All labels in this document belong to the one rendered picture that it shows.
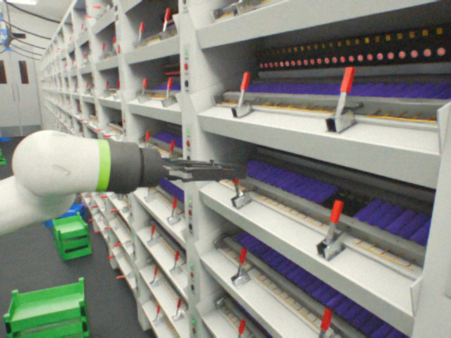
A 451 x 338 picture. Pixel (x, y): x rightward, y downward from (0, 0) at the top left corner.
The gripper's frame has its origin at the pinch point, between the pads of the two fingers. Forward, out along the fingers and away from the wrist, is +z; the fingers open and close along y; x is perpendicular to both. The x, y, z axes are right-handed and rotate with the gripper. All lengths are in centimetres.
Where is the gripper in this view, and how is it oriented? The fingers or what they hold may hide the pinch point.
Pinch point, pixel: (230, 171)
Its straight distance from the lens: 73.7
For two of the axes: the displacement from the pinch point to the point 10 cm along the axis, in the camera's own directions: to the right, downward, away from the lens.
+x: 1.4, -9.8, -1.7
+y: 5.0, 2.2, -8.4
